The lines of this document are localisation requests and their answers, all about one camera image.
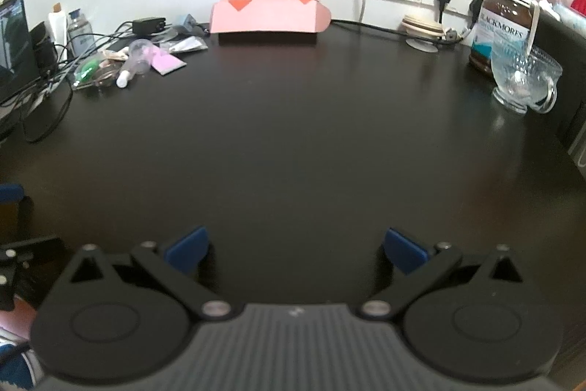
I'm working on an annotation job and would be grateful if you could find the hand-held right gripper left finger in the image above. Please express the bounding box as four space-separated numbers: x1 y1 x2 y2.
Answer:
66 226 232 324

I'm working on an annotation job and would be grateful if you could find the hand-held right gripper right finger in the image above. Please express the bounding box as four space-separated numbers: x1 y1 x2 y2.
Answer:
356 227 525 323

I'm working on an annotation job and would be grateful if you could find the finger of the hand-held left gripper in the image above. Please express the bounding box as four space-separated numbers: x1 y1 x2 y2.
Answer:
0 184 26 205

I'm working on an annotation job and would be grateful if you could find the pink cardboard box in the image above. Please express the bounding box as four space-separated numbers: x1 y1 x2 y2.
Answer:
209 0 333 47

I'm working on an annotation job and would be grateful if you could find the black desktop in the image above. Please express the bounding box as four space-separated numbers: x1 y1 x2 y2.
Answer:
0 18 586 328

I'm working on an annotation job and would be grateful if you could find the patterned cloth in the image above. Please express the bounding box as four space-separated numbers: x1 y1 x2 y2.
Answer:
0 295 42 391

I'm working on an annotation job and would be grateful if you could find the green item in clear bag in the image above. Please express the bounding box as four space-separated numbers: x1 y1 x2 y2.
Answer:
73 56 104 87

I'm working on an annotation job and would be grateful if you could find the black laptop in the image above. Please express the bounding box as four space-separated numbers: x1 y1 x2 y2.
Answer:
0 0 40 135

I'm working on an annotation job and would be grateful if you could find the clear bottle blue cap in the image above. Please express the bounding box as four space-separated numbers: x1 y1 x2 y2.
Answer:
68 8 97 57

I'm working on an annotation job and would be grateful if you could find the pink squeeze tube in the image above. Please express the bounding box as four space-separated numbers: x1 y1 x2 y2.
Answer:
128 39 187 75

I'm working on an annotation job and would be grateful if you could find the clear glass cup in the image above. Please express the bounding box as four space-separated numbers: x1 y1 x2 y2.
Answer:
491 38 563 115

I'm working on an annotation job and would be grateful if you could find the clear foil sachet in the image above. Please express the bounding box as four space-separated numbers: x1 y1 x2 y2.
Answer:
170 36 208 54

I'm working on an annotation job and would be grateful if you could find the black power adapter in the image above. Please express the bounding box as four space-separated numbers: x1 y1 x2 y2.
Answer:
132 16 168 35

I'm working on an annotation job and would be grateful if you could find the blue-grey plug adapter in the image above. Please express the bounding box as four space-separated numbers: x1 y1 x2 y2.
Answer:
176 13 199 33

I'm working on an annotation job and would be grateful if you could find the black cabinet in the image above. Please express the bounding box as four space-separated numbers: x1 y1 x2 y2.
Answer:
533 11 586 178

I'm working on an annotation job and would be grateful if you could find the beige round holder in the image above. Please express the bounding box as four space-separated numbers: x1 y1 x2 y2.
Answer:
402 13 447 52

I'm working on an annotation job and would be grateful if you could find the brown supplement bottle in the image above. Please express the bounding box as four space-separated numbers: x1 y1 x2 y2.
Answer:
468 0 534 78

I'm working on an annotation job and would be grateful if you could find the silver spoon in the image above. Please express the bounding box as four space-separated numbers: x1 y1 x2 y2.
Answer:
524 0 541 57

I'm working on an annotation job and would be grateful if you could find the blue tissue pack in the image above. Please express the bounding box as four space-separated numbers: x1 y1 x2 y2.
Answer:
552 0 582 30

